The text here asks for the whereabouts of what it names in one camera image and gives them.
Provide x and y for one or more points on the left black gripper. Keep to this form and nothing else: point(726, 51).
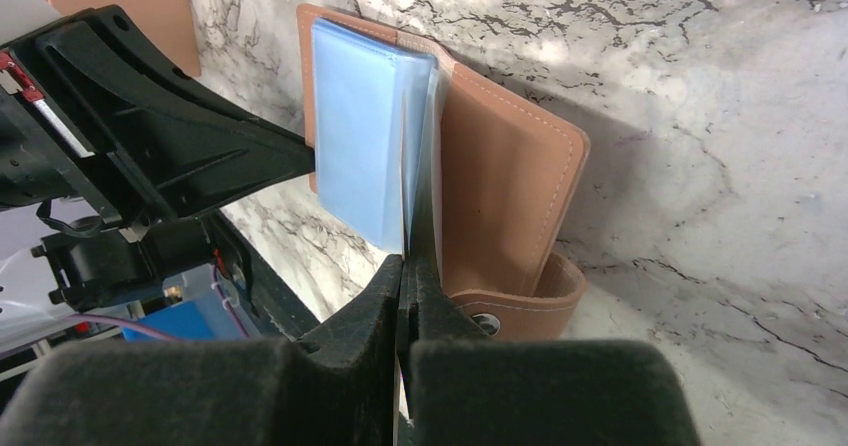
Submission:
point(91, 108)

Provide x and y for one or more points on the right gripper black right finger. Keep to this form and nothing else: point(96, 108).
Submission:
point(468, 383)

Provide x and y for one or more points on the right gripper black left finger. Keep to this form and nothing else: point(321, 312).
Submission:
point(336, 385)

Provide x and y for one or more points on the tan leather card holder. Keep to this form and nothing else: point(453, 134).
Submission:
point(421, 155)

